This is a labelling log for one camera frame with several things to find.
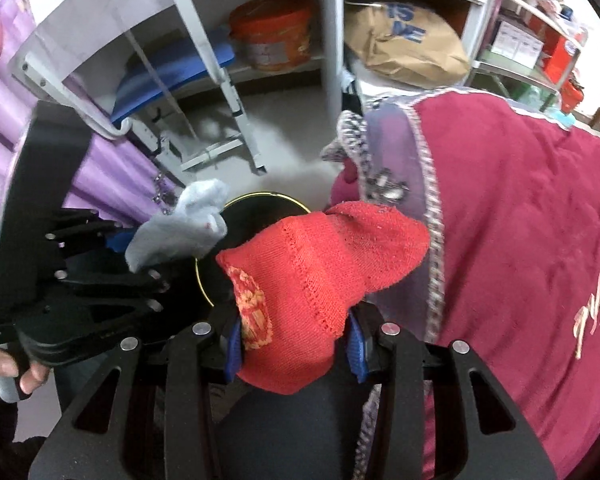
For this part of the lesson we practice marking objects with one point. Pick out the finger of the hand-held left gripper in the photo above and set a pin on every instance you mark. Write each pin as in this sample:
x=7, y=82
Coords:
x=85, y=230
x=105, y=287

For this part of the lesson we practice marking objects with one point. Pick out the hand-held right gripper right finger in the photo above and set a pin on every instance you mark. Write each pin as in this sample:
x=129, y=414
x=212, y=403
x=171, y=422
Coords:
x=358, y=355

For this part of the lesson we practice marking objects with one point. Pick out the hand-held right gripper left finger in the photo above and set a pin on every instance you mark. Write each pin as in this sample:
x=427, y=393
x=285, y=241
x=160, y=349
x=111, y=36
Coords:
x=234, y=346

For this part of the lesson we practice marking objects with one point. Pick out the red sock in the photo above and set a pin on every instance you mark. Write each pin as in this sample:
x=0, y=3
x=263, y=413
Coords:
x=305, y=285

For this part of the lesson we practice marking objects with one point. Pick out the light grey sock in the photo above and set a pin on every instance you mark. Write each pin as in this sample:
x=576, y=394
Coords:
x=180, y=235

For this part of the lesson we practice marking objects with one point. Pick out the black bin with gold rim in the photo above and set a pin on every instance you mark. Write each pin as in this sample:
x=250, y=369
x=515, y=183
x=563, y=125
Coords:
x=260, y=215

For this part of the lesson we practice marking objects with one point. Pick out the person's left forearm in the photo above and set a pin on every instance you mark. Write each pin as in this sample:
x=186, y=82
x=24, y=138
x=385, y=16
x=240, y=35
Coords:
x=5, y=435

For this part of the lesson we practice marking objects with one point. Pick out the person's left hand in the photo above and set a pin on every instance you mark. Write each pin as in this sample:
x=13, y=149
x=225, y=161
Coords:
x=30, y=375

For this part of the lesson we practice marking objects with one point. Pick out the purple curtain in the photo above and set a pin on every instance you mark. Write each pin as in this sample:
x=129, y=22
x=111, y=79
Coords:
x=105, y=175

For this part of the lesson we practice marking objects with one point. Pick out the pink cloth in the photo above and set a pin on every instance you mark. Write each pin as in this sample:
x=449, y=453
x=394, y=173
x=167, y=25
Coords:
x=344, y=187

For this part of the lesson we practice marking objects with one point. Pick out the dark red blanket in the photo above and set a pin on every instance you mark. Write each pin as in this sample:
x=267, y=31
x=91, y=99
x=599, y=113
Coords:
x=505, y=210

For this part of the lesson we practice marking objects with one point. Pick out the purple white knitted cloth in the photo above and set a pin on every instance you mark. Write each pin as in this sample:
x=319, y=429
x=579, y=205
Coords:
x=352, y=135

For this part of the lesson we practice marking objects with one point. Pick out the orange plastic bucket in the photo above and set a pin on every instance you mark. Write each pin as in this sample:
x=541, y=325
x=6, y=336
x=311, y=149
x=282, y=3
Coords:
x=272, y=35

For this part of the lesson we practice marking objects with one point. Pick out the brown paper bag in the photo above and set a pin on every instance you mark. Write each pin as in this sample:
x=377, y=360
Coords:
x=405, y=55

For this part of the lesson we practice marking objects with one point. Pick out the white boxes on shelf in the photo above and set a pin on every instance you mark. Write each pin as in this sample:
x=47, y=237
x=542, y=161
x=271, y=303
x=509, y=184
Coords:
x=520, y=42

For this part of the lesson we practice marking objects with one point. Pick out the red box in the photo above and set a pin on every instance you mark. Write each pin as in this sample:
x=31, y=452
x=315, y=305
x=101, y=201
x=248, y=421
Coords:
x=562, y=55

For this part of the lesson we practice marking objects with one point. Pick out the white metal rack frame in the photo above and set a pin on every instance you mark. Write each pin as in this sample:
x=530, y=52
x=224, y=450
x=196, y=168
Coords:
x=205, y=35

